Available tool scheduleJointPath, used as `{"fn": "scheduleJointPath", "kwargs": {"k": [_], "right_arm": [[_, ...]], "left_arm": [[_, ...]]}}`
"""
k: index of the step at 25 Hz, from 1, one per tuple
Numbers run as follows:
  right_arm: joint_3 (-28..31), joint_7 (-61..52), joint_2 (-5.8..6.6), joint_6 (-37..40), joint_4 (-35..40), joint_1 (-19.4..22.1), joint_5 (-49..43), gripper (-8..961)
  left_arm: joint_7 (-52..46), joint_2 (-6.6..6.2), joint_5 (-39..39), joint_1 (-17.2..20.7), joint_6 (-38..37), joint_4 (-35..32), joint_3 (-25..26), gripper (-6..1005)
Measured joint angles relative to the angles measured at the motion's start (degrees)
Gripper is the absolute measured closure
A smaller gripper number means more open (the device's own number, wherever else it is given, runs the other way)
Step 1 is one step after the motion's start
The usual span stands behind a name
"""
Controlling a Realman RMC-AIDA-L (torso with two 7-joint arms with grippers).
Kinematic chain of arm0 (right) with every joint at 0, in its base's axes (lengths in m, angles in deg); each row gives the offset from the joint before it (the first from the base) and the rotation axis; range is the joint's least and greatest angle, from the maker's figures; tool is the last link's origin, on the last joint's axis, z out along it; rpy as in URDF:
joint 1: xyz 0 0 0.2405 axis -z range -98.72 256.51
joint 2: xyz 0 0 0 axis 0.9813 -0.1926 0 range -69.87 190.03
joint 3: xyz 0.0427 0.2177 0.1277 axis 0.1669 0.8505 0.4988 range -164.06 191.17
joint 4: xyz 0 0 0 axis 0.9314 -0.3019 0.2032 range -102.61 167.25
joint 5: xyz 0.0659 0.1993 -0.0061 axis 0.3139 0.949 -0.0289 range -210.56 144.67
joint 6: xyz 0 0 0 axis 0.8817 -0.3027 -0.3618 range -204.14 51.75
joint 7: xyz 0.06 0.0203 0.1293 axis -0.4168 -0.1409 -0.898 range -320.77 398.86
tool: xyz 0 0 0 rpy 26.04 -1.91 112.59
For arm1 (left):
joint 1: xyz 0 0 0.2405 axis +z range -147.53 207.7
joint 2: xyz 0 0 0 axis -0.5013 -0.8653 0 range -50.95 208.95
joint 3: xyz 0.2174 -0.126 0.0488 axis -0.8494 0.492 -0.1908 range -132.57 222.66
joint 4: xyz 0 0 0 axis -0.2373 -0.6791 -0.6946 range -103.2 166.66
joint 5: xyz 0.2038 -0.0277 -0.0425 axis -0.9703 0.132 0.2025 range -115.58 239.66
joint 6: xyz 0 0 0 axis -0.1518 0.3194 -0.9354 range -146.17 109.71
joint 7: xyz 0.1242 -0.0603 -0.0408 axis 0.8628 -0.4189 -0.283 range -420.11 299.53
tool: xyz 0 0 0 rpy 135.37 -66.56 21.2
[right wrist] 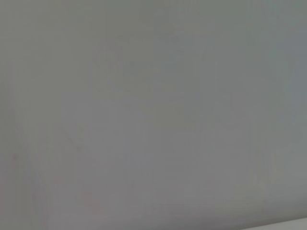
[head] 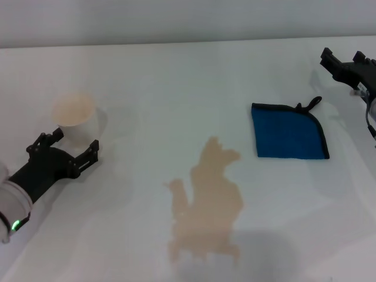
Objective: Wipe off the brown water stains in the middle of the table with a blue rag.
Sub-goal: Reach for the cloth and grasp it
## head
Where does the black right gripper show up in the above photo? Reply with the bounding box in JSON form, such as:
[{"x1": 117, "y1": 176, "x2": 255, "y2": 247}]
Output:
[{"x1": 319, "y1": 47, "x2": 376, "y2": 98}]

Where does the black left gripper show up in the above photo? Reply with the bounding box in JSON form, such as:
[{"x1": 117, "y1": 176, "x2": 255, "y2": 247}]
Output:
[{"x1": 8, "y1": 127, "x2": 100, "y2": 204}]

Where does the blue rag with black trim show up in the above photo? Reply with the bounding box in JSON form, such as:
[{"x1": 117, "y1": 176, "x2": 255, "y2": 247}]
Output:
[{"x1": 251, "y1": 96, "x2": 330, "y2": 160}]

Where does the brown water stain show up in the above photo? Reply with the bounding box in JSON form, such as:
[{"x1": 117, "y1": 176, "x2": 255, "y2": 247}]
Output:
[{"x1": 163, "y1": 135, "x2": 246, "y2": 263}]

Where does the white paper cup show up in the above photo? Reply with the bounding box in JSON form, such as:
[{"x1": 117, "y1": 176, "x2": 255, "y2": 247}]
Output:
[{"x1": 52, "y1": 90, "x2": 101, "y2": 151}]

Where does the grey right wrist cable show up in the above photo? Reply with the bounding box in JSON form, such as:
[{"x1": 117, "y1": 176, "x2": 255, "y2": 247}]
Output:
[{"x1": 364, "y1": 90, "x2": 376, "y2": 139}]

